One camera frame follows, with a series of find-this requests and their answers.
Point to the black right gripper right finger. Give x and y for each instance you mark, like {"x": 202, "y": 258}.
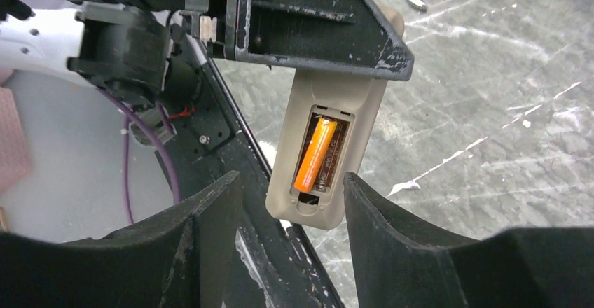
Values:
{"x": 401, "y": 260}

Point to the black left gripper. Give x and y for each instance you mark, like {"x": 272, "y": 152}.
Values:
{"x": 347, "y": 36}

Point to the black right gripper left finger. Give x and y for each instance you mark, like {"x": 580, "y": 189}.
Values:
{"x": 179, "y": 257}

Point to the white remote control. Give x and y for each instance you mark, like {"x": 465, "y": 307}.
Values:
{"x": 353, "y": 101}

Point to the orange AAA battery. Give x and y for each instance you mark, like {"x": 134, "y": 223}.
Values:
{"x": 314, "y": 154}

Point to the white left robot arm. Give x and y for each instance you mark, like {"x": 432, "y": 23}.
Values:
{"x": 123, "y": 46}

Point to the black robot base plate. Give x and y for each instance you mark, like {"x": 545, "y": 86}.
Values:
{"x": 272, "y": 264}

